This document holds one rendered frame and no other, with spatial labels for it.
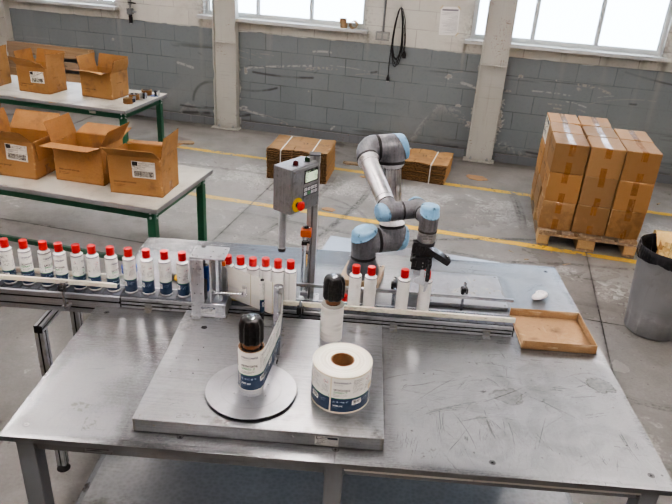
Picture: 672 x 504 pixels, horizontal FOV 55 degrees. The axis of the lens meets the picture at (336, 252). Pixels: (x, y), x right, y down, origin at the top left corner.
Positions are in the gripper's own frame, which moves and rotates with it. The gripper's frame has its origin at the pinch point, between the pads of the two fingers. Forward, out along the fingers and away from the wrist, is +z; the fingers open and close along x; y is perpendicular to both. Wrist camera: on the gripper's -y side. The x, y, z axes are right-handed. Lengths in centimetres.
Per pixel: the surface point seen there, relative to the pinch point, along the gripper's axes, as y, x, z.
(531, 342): -43.6, 13.1, 15.4
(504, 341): -34.1, 8.7, 18.7
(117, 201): 174, -121, 24
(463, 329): -17.4, 5.5, 16.4
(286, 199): 58, 0, -33
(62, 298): 152, 4, 17
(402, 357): 8.6, 25.8, 18.7
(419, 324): 1.0, 5.3, 15.8
